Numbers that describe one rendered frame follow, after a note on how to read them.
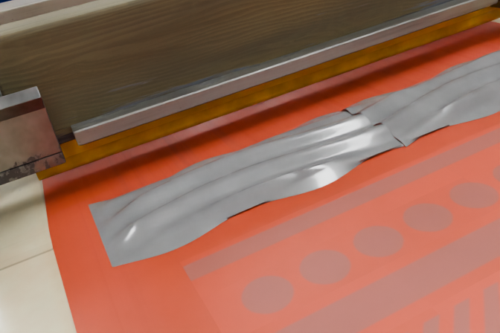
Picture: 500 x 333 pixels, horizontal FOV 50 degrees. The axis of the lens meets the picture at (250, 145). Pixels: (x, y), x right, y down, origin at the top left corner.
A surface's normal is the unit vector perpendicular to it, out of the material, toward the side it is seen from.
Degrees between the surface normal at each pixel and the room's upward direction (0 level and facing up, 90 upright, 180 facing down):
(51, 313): 0
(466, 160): 0
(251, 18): 90
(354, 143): 32
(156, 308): 0
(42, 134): 90
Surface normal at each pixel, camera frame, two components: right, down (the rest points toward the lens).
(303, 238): -0.17, -0.87
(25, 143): 0.43, 0.35
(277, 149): 0.02, -0.51
